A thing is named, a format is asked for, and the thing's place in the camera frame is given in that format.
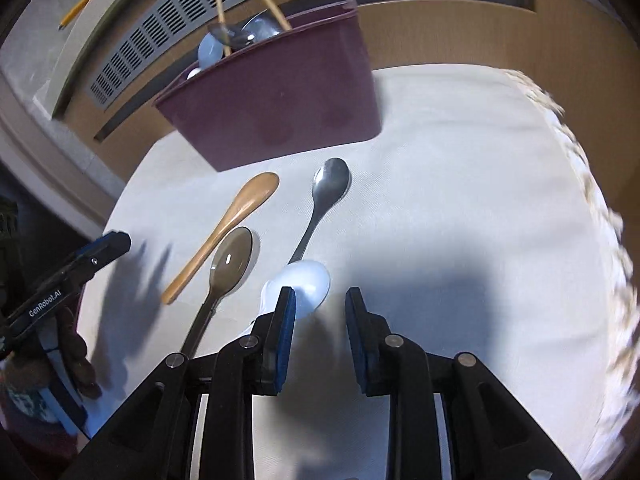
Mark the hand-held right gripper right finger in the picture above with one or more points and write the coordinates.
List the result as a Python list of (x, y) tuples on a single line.
[(356, 345)]

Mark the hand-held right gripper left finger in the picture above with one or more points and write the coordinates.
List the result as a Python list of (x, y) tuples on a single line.
[(286, 340)]

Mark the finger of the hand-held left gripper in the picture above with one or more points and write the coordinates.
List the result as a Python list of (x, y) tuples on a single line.
[(114, 239), (97, 260)]

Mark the white round plastic spoon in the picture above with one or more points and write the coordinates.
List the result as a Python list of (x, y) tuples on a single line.
[(305, 282)]

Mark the dark translucent long spoon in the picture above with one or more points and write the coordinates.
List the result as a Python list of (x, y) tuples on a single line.
[(230, 260)]

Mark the wooden spoon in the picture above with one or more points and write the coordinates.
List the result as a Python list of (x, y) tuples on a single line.
[(240, 205)]

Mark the plain steel spoon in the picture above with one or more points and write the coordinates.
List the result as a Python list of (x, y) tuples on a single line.
[(330, 182)]

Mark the white oval spoon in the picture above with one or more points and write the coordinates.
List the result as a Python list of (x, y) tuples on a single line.
[(193, 74)]

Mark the light blue spoon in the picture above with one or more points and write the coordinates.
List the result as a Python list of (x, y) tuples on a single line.
[(207, 51)]

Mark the maroon plastic utensil bin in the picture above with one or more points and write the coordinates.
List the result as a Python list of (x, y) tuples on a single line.
[(280, 90)]

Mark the person's left hand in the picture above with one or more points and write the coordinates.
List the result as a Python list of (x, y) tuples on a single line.
[(77, 350)]

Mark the beige fringed tablecloth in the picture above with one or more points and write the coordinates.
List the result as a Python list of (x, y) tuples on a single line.
[(450, 185)]

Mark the grey stone countertop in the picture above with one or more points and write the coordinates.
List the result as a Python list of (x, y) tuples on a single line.
[(45, 50)]

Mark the long grey vent grille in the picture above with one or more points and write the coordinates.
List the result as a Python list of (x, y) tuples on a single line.
[(150, 30)]

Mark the brown wooden cabinet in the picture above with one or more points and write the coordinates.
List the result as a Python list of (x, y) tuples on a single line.
[(450, 35)]

